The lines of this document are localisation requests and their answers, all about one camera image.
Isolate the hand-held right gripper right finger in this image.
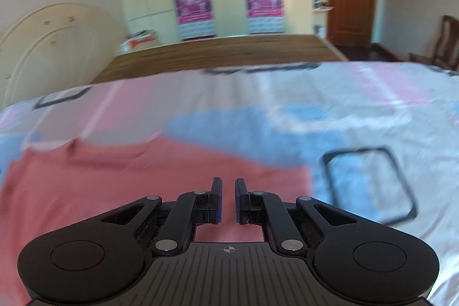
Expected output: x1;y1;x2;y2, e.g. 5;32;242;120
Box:
235;178;358;257

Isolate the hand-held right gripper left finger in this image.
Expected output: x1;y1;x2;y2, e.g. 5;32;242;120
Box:
100;178;223;256

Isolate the pink long-sleeve sweater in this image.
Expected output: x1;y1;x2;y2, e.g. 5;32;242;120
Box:
0;132;312;306

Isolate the wooden bed footboard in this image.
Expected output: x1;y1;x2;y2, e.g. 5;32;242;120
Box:
90;34;350;84

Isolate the bed with patterned sheet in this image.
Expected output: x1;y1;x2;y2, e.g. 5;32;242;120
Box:
0;60;459;306

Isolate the white red cardboard box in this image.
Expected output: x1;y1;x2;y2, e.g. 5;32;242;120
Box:
120;29;160;52

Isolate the cream round headboard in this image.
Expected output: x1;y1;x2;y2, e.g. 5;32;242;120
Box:
0;3;126;109

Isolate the brown wooden chair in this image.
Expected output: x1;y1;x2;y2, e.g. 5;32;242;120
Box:
409;15;459;72

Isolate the purple wall poster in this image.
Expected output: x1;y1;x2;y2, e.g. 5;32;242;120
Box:
172;0;217;40
244;0;285;34

